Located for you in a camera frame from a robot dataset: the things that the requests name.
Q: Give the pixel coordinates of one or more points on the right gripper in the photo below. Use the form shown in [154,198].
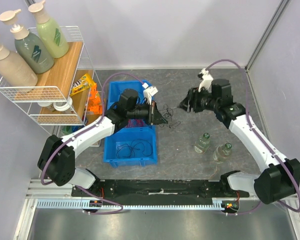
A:
[194,99]

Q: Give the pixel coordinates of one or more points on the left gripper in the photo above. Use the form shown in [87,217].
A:
[155,116]

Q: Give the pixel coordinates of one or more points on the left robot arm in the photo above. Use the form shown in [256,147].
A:
[57,161]

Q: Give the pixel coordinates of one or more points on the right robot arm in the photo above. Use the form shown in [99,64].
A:
[279,177]

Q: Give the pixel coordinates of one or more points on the blue three-compartment bin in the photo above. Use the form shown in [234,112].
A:
[136,144]

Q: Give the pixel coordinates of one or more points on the left glass bottle green cap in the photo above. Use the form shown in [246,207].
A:
[202,144]

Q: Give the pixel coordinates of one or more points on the glass bottle green cap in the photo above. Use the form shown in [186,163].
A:
[202,144]
[222,153]

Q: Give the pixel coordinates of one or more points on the right glass bottle green cap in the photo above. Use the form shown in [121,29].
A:
[222,153]

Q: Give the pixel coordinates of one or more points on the orange plastic object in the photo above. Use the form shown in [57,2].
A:
[94,106]

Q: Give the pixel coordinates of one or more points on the yellow candy bag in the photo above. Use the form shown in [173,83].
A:
[84,83]

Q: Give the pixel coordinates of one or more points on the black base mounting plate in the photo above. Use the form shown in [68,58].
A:
[163,192]

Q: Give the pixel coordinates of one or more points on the green blue box on shelf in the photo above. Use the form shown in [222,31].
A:
[69,129]

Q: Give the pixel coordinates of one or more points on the white jar on shelf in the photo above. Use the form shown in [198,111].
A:
[64,107]

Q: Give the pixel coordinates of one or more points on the light green pump bottle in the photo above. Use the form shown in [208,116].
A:
[49,30]

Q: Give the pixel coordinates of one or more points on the dark green pump bottle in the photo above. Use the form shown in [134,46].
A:
[28,45]

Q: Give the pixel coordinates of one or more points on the beige pump bottle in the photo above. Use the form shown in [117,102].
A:
[15,70]

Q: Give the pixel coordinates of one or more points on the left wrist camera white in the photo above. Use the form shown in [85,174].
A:
[149,92]

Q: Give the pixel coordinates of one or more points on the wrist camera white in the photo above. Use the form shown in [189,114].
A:
[206,80]
[149,92]

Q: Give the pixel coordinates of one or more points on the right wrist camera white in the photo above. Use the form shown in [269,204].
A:
[206,80]

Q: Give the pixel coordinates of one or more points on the white wire shelf rack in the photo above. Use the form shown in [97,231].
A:
[55,86]

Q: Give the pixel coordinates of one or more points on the white slotted cable duct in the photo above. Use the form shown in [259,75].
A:
[90,204]

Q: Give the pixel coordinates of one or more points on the aluminium corner post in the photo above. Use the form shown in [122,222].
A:
[283,4]

